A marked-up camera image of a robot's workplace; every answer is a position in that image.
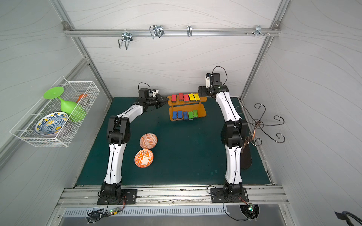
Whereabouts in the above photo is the yellow eraser top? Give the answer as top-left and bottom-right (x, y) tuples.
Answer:
(188, 93), (195, 102)
(193, 93), (200, 102)

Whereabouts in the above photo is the orange wooden two-tier shelf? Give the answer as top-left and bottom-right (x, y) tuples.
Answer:
(168, 95), (207, 121)

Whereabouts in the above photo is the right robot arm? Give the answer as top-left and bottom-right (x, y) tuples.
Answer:
(198, 85), (252, 197)

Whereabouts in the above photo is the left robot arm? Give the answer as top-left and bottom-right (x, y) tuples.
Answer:
(99, 94), (169, 202)

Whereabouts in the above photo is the pink eraser leftmost top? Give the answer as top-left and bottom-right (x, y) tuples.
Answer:
(171, 94), (177, 103)

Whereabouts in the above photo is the orange geometric pattern bowl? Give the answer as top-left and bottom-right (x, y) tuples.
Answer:
(139, 133), (158, 149)

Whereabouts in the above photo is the orange floral pattern bowl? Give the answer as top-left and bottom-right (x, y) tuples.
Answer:
(134, 149), (154, 168)

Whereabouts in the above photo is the small metal hook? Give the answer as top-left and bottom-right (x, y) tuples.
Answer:
(187, 25), (192, 37)

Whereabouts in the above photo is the looped metal hook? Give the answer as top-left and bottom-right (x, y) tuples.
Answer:
(149, 25), (165, 40)

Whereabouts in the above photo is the metal scroll hook stand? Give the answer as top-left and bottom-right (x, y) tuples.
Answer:
(239, 103), (286, 170)

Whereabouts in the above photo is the double prong metal hook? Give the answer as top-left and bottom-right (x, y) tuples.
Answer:
(118, 30), (133, 50)

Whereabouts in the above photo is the orange utensil in basket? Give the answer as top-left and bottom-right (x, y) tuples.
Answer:
(76, 94), (88, 103)

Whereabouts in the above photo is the green plastic wine glass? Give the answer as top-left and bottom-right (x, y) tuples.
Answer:
(43, 87), (87, 122)

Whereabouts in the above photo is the white vent strip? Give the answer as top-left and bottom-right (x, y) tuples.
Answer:
(63, 205), (228, 218)

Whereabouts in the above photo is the blue yellow ceramic bowl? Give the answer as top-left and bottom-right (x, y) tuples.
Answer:
(35, 112), (69, 136)

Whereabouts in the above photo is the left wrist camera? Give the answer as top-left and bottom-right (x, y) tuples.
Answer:
(139, 88), (159, 99)

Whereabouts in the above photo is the right metal bracket hook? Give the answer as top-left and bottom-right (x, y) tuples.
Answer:
(245, 25), (270, 37)

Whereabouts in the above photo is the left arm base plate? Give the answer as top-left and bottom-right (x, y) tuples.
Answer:
(97, 189), (138, 205)

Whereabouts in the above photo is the white wire basket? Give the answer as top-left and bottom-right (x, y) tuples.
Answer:
(10, 76), (100, 148)

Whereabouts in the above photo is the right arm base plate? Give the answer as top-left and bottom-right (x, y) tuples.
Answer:
(209, 187), (249, 203)

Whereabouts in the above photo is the aluminium crossbar rail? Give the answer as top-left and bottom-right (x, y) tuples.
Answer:
(64, 28), (281, 37)

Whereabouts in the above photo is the right base cable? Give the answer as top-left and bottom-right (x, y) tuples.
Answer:
(206, 184), (260, 225)

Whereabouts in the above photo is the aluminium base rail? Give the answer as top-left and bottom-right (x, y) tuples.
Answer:
(56, 185), (289, 208)

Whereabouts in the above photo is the left base cable bundle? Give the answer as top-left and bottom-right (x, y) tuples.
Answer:
(85, 194), (126, 224)

